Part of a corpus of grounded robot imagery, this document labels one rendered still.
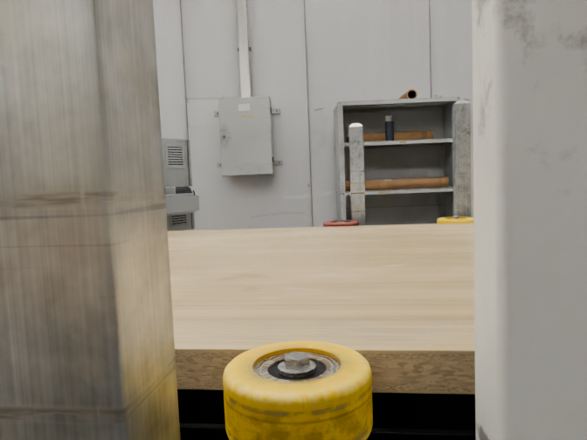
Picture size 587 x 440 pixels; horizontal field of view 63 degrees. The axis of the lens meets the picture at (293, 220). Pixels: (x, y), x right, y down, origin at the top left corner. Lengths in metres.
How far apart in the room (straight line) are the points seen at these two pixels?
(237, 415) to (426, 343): 0.13
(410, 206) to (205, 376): 3.83
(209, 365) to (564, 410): 0.20
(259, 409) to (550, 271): 0.14
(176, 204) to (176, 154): 0.45
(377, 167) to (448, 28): 1.24
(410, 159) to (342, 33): 1.16
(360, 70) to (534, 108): 3.92
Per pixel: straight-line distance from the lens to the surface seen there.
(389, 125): 3.78
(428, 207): 4.15
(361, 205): 1.20
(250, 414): 0.25
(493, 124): 0.23
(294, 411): 0.24
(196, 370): 0.33
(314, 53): 4.14
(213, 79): 4.16
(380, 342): 0.32
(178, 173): 2.54
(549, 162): 0.23
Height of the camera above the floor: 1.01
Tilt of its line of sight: 5 degrees down
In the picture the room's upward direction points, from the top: 2 degrees counter-clockwise
